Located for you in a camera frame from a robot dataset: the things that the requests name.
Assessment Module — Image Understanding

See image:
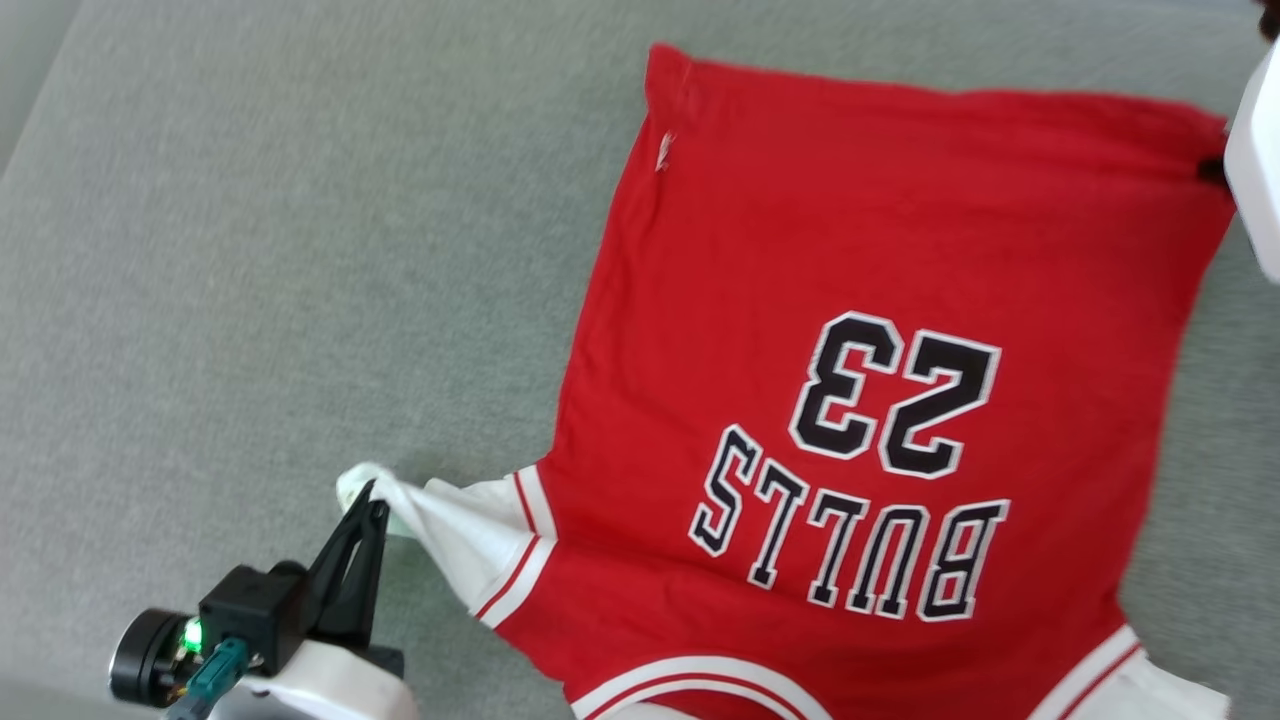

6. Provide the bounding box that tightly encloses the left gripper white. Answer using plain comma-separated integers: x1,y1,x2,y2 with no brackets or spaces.
205,479,422,720

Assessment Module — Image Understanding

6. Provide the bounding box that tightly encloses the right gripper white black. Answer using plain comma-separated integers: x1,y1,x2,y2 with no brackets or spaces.
1198,38,1280,287

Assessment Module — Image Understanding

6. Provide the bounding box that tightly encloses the red Bulls 23 jersey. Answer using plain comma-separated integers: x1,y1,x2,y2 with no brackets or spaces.
337,42,1241,720

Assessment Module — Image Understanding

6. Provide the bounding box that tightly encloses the grey fabric sofa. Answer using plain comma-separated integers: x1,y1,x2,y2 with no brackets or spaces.
0,0,1280,720

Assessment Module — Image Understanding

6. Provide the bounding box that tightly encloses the teal cable connector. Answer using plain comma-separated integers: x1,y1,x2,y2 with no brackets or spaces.
180,637,251,713

